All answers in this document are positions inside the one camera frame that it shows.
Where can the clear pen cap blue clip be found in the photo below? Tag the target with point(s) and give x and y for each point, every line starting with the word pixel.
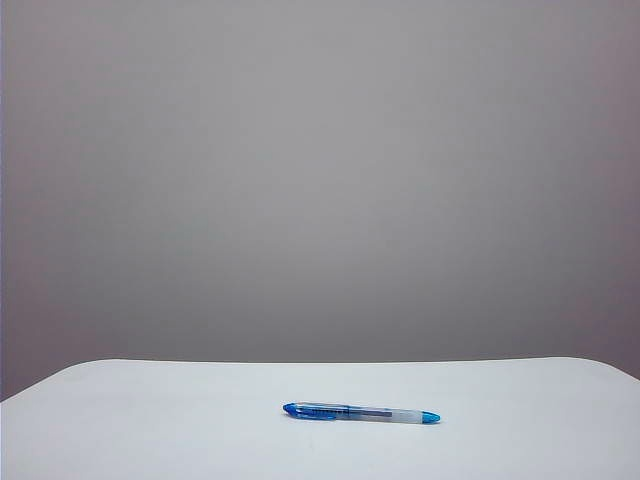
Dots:
pixel 315 411

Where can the blue clear pen body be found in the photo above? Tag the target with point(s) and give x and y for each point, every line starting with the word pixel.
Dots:
pixel 400 416

